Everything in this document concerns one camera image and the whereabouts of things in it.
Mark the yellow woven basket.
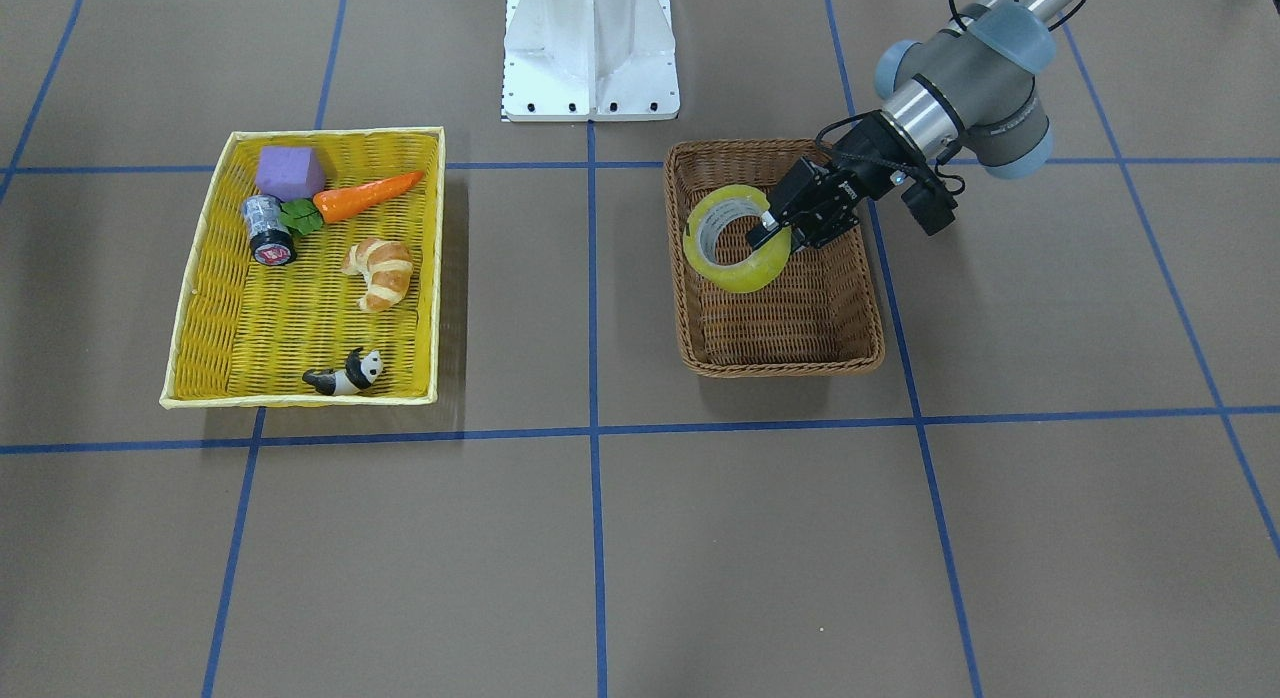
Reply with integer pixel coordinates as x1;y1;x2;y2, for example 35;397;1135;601
159;127;445;409

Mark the toy panda figure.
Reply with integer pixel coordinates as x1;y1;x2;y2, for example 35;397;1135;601
301;348;385;397

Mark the purple foam cube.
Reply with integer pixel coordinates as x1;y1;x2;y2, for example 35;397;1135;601
255;145;326;202

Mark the small grey can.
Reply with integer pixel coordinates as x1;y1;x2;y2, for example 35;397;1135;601
239;195;297;268

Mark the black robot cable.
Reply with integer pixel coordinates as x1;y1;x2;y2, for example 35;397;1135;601
815;0;1101;193

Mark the toy croissant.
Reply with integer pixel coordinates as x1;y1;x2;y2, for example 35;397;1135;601
340;238;413;314

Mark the yellow tape roll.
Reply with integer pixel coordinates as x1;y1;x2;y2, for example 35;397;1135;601
681;184;792;295

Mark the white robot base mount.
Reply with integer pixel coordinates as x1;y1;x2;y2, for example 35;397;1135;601
500;0;681;123

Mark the brown wicker basket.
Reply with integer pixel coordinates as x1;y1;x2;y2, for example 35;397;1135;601
664;140;884;378

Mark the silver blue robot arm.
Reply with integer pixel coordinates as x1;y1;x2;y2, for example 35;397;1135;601
748;0;1087;251

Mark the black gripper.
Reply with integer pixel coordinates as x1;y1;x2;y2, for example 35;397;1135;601
745;111;928;251

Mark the toy carrot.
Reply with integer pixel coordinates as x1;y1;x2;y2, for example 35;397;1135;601
279;172;425;236

